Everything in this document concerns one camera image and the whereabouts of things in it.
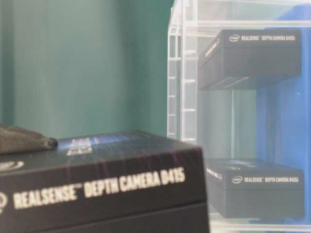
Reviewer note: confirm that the black gripper finger teal tape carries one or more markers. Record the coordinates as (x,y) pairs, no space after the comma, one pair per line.
(15,139)

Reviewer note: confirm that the black RealSense D415 box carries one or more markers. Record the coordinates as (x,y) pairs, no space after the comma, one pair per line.
(124,182)

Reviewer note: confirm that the black realsense d435i box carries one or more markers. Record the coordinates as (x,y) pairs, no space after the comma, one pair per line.
(253,188)
(249,59)

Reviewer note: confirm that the blue sheet inside case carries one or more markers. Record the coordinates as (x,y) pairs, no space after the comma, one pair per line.
(283,112)

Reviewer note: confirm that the green table cloth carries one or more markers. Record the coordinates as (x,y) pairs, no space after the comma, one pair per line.
(78,67)

